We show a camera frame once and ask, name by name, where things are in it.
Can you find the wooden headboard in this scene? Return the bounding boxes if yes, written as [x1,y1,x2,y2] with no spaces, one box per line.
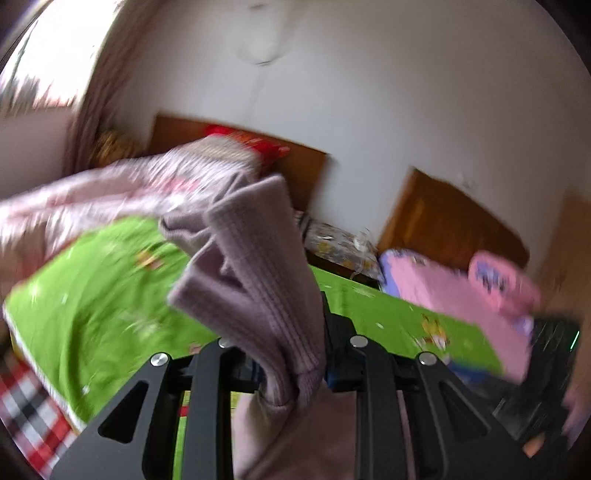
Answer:
[145,113,329,211]
[377,168,530,271]

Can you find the brown patterned cushion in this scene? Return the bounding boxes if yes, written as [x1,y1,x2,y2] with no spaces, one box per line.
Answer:
[90,130,142,168]

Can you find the maroon curtain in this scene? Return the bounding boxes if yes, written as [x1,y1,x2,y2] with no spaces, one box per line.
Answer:
[63,0,165,176]

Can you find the mauve knit pants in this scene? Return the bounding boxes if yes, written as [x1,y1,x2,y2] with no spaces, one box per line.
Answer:
[159,175,409,479]

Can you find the cluttered nightstand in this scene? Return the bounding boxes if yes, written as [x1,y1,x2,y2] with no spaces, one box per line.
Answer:
[300,215,383,288]

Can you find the plaid checkered blanket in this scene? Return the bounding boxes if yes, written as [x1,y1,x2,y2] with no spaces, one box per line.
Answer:
[1,349,77,479]

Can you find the pink floral quilt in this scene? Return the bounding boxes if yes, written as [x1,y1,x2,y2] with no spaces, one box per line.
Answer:
[1,134,262,295]

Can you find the wooden wardrobe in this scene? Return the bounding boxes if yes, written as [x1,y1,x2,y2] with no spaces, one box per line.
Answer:
[537,195,591,319]

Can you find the window with railing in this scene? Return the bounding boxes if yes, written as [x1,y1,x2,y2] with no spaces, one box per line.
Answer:
[1,1,124,118]

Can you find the rolled pink blanket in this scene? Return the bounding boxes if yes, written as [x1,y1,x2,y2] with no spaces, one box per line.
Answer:
[468,251,541,318]

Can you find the right wooden headboard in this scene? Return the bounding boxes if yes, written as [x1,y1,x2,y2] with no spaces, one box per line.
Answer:
[377,168,530,271]

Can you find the red pillow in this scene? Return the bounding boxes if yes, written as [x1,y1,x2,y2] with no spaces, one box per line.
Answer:
[204,124,290,172]

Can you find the white power cable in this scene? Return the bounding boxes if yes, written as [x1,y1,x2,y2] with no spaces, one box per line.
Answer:
[237,0,290,116]

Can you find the left wooden headboard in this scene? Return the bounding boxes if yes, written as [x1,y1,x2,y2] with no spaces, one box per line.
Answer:
[145,113,329,211]

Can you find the green cartoon bed sheet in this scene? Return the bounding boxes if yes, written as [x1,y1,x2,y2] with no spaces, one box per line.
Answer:
[3,216,505,480]

